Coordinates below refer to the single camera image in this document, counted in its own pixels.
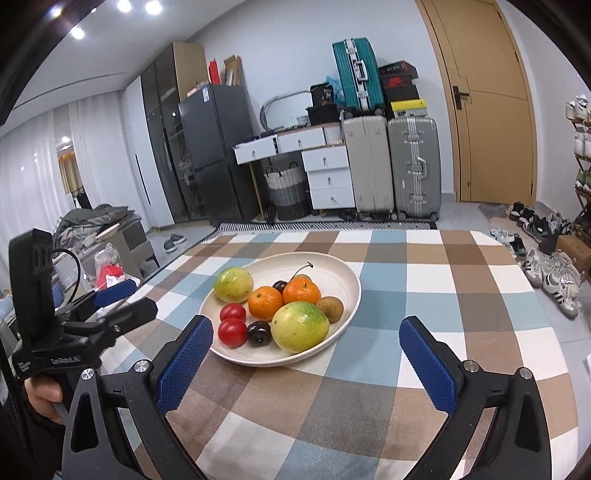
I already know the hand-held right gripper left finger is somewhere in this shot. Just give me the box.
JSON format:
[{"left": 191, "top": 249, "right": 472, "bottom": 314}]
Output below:
[{"left": 60, "top": 315, "right": 214, "bottom": 480}]

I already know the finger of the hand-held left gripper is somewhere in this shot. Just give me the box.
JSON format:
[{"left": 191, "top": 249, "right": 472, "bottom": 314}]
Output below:
[
  {"left": 60, "top": 298, "right": 158, "bottom": 347},
  {"left": 55, "top": 280, "right": 138, "bottom": 319}
]

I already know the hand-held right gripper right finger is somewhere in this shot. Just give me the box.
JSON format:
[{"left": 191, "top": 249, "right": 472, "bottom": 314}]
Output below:
[{"left": 399, "top": 316, "right": 552, "bottom": 480}]

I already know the red cherry tomato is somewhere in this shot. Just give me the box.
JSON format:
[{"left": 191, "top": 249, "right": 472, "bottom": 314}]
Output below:
[
  {"left": 219, "top": 303, "right": 247, "bottom": 324},
  {"left": 217, "top": 318, "right": 248, "bottom": 348}
]

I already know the dark plum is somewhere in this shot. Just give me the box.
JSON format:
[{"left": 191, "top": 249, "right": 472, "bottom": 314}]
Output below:
[{"left": 246, "top": 320, "right": 273, "bottom": 348}]

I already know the small yellow passion fruit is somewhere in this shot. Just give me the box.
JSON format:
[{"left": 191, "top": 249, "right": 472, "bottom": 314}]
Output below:
[{"left": 213, "top": 267, "right": 254, "bottom": 304}]

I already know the orange mandarin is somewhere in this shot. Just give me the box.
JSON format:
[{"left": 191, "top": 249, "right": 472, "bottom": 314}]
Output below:
[
  {"left": 248, "top": 285, "right": 284, "bottom": 322},
  {"left": 282, "top": 274, "right": 321, "bottom": 306}
]

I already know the brown round kiwi fruit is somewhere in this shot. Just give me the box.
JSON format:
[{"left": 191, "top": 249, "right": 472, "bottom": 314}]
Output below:
[{"left": 315, "top": 296, "right": 345, "bottom": 323}]

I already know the large green-red mango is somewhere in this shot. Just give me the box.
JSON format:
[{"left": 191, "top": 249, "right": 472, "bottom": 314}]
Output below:
[{"left": 270, "top": 301, "right": 331, "bottom": 354}]

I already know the dark cherry with stem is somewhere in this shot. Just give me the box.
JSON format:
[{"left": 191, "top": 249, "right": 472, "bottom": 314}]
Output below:
[{"left": 272, "top": 261, "right": 314, "bottom": 296}]

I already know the cream round plate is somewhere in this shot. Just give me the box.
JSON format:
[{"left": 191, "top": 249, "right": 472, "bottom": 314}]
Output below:
[{"left": 198, "top": 252, "right": 361, "bottom": 368}]

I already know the person's left hand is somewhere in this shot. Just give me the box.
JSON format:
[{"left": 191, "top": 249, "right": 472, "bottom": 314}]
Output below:
[{"left": 23, "top": 373, "right": 70, "bottom": 423}]

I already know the clear bag with red item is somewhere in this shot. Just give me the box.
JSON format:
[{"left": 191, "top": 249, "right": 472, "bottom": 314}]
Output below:
[{"left": 95, "top": 242, "right": 127, "bottom": 291}]

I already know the grey storage box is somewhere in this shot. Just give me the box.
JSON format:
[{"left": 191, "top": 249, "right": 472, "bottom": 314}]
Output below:
[{"left": 99, "top": 219, "right": 155, "bottom": 280}]

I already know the grey clothes pile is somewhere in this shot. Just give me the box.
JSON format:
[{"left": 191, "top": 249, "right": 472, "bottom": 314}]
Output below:
[{"left": 53, "top": 205, "right": 139, "bottom": 241}]

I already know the checked tablecloth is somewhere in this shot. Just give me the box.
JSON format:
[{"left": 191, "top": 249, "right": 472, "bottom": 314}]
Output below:
[{"left": 99, "top": 229, "right": 580, "bottom": 480}]

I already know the white curtain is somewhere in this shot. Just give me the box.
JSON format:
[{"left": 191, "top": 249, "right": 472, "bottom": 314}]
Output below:
[{"left": 0, "top": 99, "right": 153, "bottom": 296}]

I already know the white wardrobe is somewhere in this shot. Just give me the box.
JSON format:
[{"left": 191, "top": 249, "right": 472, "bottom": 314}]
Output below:
[{"left": 119, "top": 76, "right": 176, "bottom": 229}]

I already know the pile of shoes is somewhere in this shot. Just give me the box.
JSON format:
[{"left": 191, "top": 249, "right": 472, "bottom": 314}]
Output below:
[{"left": 489, "top": 200, "right": 585, "bottom": 319}]

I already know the glass-door cabinet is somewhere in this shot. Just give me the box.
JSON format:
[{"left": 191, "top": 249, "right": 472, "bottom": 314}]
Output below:
[{"left": 140, "top": 41, "right": 208, "bottom": 224}]

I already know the dark grey refrigerator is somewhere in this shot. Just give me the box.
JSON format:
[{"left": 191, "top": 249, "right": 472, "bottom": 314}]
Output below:
[{"left": 178, "top": 83, "right": 262, "bottom": 227}]

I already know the brown woven basket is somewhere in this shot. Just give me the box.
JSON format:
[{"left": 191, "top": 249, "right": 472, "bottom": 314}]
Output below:
[{"left": 555, "top": 234, "right": 591, "bottom": 274}]

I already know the woven laundry basket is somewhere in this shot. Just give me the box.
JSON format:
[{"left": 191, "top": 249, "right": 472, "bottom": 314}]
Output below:
[{"left": 263, "top": 161, "right": 310, "bottom": 221}]

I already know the silver suitcase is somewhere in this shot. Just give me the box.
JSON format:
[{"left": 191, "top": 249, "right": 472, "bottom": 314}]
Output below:
[{"left": 387, "top": 115, "right": 443, "bottom": 222}]

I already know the beige suitcase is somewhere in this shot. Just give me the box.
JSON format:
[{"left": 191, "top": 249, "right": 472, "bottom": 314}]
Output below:
[{"left": 342, "top": 114, "right": 397, "bottom": 221}]

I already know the white drawer dresser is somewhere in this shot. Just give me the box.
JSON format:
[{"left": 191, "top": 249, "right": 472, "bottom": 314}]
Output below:
[{"left": 233, "top": 122, "right": 356, "bottom": 210}]

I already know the large cardboard box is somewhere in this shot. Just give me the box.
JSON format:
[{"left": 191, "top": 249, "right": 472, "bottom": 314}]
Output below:
[{"left": 173, "top": 41, "right": 211, "bottom": 100}]

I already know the oval mirror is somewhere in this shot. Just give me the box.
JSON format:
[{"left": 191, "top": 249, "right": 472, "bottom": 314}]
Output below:
[{"left": 260, "top": 90, "right": 311, "bottom": 130}]

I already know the flattened cardboard piece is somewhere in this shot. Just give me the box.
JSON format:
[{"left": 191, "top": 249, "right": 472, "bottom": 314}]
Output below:
[{"left": 224, "top": 54, "right": 244, "bottom": 88}]

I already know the wooden shoe rack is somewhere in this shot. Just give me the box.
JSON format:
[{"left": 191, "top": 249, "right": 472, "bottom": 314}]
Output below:
[{"left": 566, "top": 95, "right": 591, "bottom": 206}]

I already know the wooden door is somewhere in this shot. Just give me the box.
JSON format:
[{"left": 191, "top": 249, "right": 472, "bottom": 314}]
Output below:
[{"left": 414, "top": 0, "right": 539, "bottom": 207}]

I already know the yellow and black box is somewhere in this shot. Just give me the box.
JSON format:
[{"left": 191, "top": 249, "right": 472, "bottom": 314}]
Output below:
[{"left": 390, "top": 98, "right": 428, "bottom": 119}]

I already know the black storage container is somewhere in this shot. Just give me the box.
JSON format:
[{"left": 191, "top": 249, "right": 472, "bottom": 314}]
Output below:
[{"left": 307, "top": 106, "right": 345, "bottom": 126}]

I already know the plain black shoe box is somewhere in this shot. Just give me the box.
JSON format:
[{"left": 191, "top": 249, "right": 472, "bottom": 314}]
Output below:
[{"left": 385, "top": 88, "right": 421, "bottom": 104}]

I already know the black and red shoe box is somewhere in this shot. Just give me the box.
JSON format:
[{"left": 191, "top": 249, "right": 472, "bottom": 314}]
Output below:
[{"left": 379, "top": 61, "right": 419, "bottom": 92}]

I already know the black printed box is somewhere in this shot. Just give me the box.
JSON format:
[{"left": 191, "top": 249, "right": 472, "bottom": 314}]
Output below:
[{"left": 310, "top": 83, "right": 337, "bottom": 109}]

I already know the blue plastic bag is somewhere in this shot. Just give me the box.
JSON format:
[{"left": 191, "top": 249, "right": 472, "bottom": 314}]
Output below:
[{"left": 325, "top": 74, "right": 346, "bottom": 104}]

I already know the teal suitcase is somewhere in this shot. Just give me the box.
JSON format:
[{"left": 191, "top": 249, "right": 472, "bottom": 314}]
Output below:
[{"left": 332, "top": 38, "right": 386, "bottom": 116}]

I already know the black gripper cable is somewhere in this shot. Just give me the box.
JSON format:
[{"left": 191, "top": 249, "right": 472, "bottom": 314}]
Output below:
[{"left": 51, "top": 249, "right": 82, "bottom": 305}]

